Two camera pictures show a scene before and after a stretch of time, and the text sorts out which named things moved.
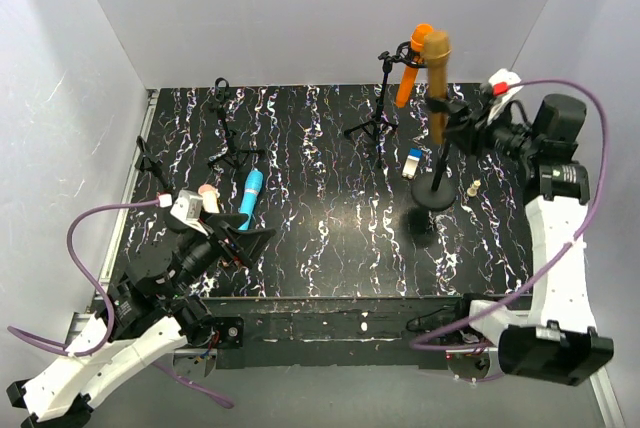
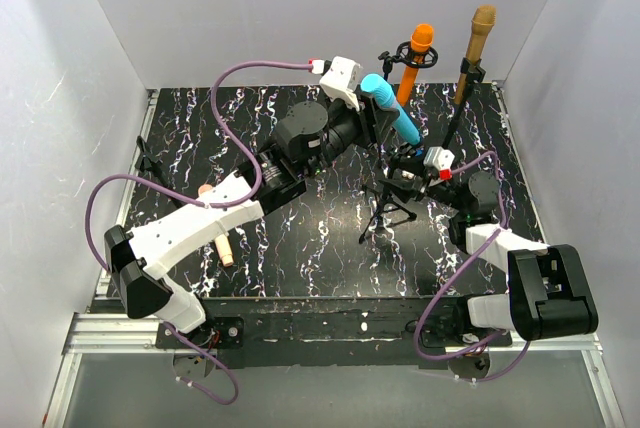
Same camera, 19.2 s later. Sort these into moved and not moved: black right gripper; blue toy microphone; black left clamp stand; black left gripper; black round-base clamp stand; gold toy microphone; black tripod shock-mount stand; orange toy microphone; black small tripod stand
Moved: gold toy microphone; black right gripper; blue toy microphone; black small tripod stand; black left gripper; black round-base clamp stand
Not moved: orange toy microphone; black tripod shock-mount stand; black left clamp stand
